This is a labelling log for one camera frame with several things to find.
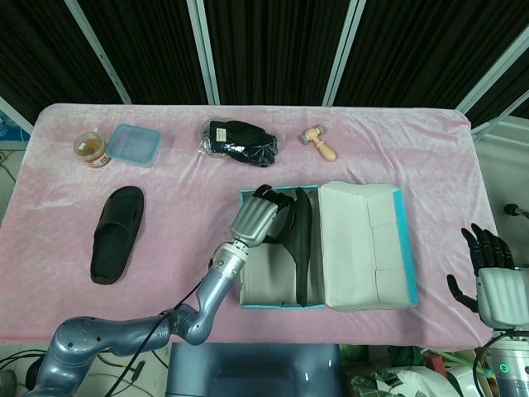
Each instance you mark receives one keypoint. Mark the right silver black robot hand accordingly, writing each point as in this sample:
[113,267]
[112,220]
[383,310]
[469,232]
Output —
[498,293]

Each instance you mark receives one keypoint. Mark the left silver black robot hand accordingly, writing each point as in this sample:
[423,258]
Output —
[252,219]

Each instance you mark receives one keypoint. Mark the black foam slipper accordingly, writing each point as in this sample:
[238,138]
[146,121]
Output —
[303,248]
[117,235]

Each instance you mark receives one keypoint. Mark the left blue robot arm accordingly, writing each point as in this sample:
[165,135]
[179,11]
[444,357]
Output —
[82,343]

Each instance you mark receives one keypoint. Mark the right blue robot arm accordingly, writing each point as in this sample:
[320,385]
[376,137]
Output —
[510,368]

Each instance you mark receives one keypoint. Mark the teal cardboard shoe box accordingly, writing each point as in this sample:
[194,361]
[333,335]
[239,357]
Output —
[355,248]

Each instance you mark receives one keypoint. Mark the pink velvet tablecloth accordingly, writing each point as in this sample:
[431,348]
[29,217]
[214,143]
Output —
[186,198]

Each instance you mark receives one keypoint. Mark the plastic bag of black socks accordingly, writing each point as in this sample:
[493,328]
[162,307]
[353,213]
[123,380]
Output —
[244,140]

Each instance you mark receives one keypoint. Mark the small beige toy figure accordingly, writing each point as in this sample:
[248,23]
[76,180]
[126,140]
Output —
[320,144]

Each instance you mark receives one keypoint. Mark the clear container with blue lid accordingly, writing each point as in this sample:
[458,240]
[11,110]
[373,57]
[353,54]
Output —
[133,144]

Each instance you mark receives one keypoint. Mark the green white patterned bag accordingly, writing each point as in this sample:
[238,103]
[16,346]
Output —
[384,384]

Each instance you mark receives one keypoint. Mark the dark blue robot torso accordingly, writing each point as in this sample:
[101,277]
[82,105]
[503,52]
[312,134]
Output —
[248,372]

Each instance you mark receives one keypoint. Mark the clear jar with amber contents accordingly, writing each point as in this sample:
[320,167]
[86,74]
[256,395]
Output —
[90,149]

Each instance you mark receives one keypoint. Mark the black curtain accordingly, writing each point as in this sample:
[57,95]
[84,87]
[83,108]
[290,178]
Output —
[268,41]

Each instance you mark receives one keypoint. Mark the white metal frame post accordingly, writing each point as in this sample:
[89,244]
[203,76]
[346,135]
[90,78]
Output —
[204,51]
[99,51]
[496,78]
[16,118]
[496,123]
[343,51]

